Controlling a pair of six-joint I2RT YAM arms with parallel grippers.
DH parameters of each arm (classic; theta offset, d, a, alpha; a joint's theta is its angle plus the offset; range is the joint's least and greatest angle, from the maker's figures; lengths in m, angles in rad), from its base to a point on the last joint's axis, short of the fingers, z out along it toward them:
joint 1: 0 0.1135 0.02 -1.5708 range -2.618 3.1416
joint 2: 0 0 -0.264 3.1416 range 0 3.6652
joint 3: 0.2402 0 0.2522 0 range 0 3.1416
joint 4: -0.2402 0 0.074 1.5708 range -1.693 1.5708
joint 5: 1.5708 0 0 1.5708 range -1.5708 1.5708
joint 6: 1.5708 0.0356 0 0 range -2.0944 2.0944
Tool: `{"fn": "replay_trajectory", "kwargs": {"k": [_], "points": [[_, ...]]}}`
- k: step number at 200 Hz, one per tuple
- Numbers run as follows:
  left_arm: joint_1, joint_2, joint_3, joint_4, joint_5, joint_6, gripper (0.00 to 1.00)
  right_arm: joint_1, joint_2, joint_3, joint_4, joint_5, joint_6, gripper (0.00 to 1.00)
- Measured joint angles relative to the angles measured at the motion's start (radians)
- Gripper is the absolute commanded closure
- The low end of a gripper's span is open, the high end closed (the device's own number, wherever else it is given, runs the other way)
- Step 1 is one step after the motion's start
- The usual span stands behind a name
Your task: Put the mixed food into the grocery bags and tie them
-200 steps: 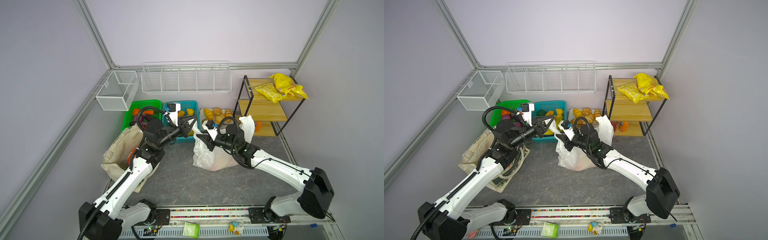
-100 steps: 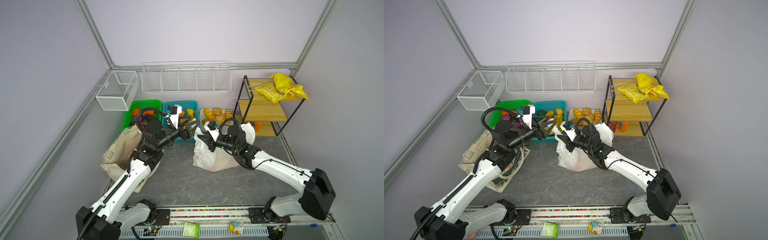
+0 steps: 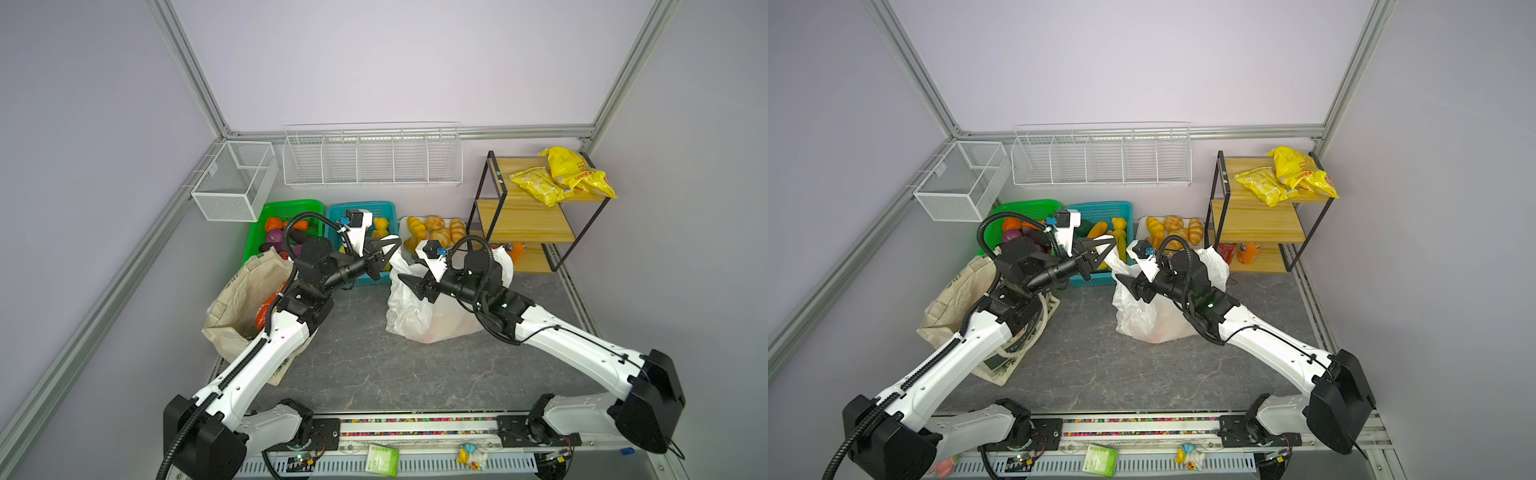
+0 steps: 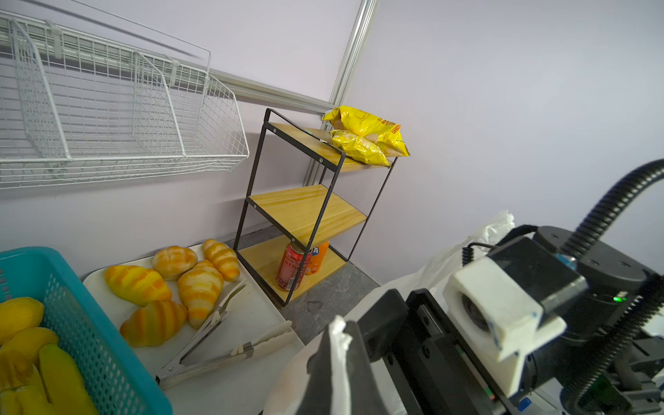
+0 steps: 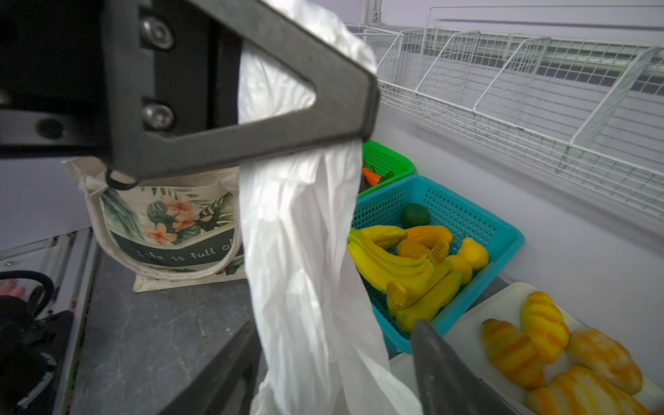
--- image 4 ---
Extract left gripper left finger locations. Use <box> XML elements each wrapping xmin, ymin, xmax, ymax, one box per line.
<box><xmin>296</xmin><ymin>323</ymin><xmax>340</xmax><ymax>414</ymax></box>

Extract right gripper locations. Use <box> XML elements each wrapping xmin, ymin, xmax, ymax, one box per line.
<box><xmin>359</xmin><ymin>289</ymin><xmax>520</xmax><ymax>414</ymax></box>

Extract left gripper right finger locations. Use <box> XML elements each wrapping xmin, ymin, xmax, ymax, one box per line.
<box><xmin>344</xmin><ymin>322</ymin><xmax>388</xmax><ymax>415</ymax></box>

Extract white plastic grocery bag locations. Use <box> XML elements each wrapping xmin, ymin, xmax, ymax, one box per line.
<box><xmin>264</xmin><ymin>211</ymin><xmax>515</xmax><ymax>414</ymax></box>

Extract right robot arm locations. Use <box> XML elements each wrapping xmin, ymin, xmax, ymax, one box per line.
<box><xmin>349</xmin><ymin>160</ymin><xmax>663</xmax><ymax>414</ymax></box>

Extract red soda can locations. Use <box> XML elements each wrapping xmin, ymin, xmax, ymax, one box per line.
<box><xmin>277</xmin><ymin>243</ymin><xmax>311</xmax><ymax>292</ymax></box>

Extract orange soda can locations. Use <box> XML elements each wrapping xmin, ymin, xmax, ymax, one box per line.
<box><xmin>306</xmin><ymin>241</ymin><xmax>330</xmax><ymax>275</ymax></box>

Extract white serving tongs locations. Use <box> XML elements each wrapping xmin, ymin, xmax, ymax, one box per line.
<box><xmin>156</xmin><ymin>281</ymin><xmax>297</xmax><ymax>390</ymax></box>

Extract croissant centre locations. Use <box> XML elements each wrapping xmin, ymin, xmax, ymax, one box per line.
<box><xmin>177</xmin><ymin>260</ymin><xmax>224</xmax><ymax>330</ymax></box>

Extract croissant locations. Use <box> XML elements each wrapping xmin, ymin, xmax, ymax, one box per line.
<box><xmin>119</xmin><ymin>301</ymin><xmax>188</xmax><ymax>348</ymax></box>
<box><xmin>202</xmin><ymin>240</ymin><xmax>240</xmax><ymax>283</ymax></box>
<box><xmin>104</xmin><ymin>266</ymin><xmax>172</xmax><ymax>306</ymax></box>
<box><xmin>177</xmin><ymin>260</ymin><xmax>224</xmax><ymax>330</ymax></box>
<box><xmin>151</xmin><ymin>246</ymin><xmax>198</xmax><ymax>281</ymax></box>

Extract black wooden shelf rack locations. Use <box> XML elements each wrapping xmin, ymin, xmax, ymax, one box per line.
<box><xmin>233</xmin><ymin>108</ymin><xmax>372</xmax><ymax>308</ymax></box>

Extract croissant far right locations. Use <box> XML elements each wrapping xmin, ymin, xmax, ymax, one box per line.
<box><xmin>202</xmin><ymin>240</ymin><xmax>240</xmax><ymax>283</ymax></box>

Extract croissant front left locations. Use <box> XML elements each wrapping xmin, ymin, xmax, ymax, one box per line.
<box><xmin>119</xmin><ymin>301</ymin><xmax>188</xmax><ymax>348</ymax></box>

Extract croissant top middle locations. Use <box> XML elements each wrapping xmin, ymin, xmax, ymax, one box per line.
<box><xmin>151</xmin><ymin>246</ymin><xmax>198</xmax><ymax>281</ymax></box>

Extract teal plastic basket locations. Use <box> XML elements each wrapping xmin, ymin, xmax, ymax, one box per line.
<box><xmin>1</xmin><ymin>247</ymin><xmax>173</xmax><ymax>414</ymax></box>

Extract croissant far left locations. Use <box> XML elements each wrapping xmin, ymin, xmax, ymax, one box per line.
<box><xmin>104</xmin><ymin>266</ymin><xmax>172</xmax><ymax>306</ymax></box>

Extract yellow chip bag left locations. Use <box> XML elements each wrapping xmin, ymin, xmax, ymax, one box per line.
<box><xmin>330</xmin><ymin>130</ymin><xmax>389</xmax><ymax>167</ymax></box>

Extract yellow chip bag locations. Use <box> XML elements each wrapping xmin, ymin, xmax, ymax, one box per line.
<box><xmin>330</xmin><ymin>130</ymin><xmax>389</xmax><ymax>167</ymax></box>
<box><xmin>322</xmin><ymin>105</ymin><xmax>410</xmax><ymax>157</ymax></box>

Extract yellow chip bag right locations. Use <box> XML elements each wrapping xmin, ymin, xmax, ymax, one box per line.
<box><xmin>322</xmin><ymin>105</ymin><xmax>410</xmax><ymax>157</ymax></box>

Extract banana bunch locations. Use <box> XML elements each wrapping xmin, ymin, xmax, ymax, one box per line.
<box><xmin>1</xmin><ymin>327</ymin><xmax>99</xmax><ymax>414</ymax></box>

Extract yellow lemon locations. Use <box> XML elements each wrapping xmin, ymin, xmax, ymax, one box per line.
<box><xmin>0</xmin><ymin>297</ymin><xmax>45</xmax><ymax>344</ymax></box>

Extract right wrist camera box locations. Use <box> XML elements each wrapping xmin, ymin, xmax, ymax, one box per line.
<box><xmin>443</xmin><ymin>236</ymin><xmax>589</xmax><ymax>397</ymax></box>

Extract long white wire basket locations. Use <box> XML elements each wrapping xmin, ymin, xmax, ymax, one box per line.
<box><xmin>1</xmin><ymin>11</ymin><xmax>250</xmax><ymax>190</ymax></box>

